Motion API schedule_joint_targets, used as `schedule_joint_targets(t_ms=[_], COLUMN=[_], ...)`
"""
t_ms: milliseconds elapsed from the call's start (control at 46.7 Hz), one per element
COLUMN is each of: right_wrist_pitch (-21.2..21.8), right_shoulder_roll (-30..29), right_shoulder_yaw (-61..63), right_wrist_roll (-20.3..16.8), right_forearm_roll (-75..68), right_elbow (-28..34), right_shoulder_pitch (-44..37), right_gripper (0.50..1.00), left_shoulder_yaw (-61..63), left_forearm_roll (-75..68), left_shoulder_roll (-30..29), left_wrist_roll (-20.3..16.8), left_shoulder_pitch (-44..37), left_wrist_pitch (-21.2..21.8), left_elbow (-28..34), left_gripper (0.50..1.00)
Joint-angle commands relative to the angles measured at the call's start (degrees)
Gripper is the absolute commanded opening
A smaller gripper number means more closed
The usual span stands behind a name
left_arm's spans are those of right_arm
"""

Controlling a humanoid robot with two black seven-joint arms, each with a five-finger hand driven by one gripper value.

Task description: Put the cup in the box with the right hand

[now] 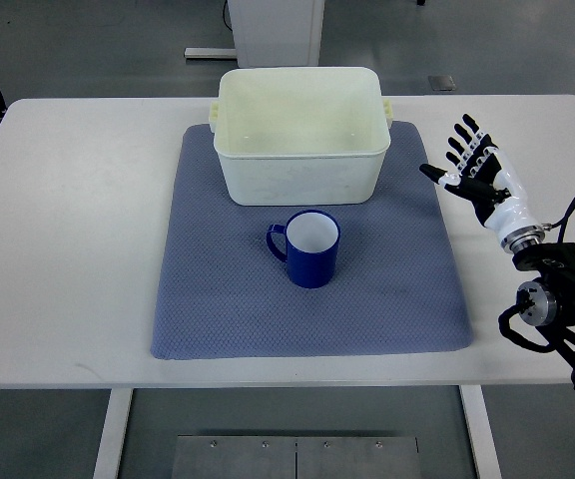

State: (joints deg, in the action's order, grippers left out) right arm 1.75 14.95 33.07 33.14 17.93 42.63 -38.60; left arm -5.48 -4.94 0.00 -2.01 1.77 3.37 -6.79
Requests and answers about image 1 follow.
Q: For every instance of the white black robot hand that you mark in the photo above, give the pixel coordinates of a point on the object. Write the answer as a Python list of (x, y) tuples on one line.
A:
[(485, 177)]

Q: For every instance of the blue mug white inside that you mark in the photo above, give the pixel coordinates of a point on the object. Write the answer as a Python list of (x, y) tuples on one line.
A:
[(307, 244)]

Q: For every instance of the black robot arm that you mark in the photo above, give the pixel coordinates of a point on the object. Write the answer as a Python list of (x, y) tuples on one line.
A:
[(542, 319)]

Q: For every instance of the white plastic box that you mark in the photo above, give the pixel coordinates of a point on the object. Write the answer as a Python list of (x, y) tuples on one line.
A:
[(300, 136)]

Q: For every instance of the grey floor socket plate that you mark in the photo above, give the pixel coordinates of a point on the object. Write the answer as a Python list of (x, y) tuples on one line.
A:
[(441, 83)]

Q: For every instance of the right white table leg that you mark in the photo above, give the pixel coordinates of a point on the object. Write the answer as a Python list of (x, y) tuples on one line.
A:
[(479, 431)]

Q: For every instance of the white table leg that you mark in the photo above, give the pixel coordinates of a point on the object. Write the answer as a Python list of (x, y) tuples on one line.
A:
[(112, 440), (479, 431)]

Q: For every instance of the blue textured mat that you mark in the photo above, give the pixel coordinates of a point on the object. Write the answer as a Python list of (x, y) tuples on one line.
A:
[(222, 294)]

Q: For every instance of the metal floor plate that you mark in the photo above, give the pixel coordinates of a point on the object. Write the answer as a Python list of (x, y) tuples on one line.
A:
[(296, 457)]

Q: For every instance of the left white table leg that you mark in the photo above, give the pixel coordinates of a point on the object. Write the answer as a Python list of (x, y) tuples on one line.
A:
[(112, 440)]

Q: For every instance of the white pedestal column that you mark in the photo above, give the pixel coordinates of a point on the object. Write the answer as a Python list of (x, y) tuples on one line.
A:
[(269, 34)]

